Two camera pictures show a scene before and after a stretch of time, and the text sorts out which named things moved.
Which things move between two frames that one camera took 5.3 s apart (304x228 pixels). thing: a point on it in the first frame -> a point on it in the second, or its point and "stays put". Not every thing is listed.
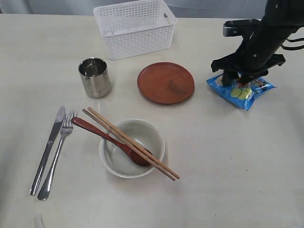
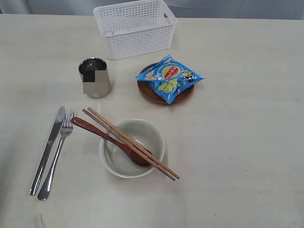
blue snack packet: x=241 y=94 -> x=169 y=78
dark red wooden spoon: x=134 y=156 stays put
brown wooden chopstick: x=133 y=142 stays put
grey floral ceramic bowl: x=116 y=161 stays put
